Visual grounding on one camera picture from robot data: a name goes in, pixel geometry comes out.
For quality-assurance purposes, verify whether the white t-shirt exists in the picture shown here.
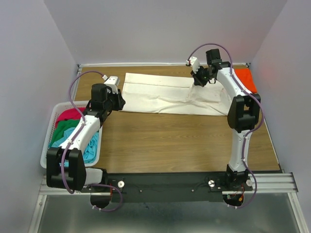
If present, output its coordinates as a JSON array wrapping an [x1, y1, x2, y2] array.
[[122, 73, 231, 116]]

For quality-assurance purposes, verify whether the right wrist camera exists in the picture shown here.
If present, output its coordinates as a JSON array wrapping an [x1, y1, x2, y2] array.
[[186, 56, 201, 73]]

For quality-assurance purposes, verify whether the magenta t-shirt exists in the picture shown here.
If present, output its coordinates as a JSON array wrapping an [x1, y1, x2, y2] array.
[[56, 108, 81, 123]]

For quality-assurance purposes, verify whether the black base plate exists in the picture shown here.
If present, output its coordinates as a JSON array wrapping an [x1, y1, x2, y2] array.
[[104, 171, 253, 203]]

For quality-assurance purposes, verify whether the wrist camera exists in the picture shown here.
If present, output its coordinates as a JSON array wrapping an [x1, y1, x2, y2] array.
[[102, 75, 120, 94], [186, 56, 201, 73]]

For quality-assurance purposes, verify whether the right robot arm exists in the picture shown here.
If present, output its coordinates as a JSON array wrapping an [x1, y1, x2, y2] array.
[[186, 49, 261, 190]]

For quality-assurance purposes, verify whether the orange folded t-shirt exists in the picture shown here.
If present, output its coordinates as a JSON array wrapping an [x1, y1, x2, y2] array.
[[235, 68, 257, 93]]

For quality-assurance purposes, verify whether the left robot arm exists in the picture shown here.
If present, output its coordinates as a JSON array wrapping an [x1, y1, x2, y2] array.
[[46, 82, 125, 194]]

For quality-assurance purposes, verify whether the green t-shirt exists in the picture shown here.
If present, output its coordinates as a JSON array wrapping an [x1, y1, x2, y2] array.
[[49, 119, 80, 147]]

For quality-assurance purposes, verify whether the white laundry basket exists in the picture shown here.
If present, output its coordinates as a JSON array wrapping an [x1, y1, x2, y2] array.
[[40, 101, 103, 168]]

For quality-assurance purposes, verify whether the aluminium frame rail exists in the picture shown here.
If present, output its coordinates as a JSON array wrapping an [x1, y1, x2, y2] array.
[[29, 171, 308, 233]]

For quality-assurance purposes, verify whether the light blue t-shirt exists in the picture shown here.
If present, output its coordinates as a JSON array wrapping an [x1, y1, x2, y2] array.
[[48, 127, 100, 166]]

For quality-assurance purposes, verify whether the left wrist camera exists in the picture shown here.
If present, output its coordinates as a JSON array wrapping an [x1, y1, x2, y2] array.
[[102, 75, 120, 94]]

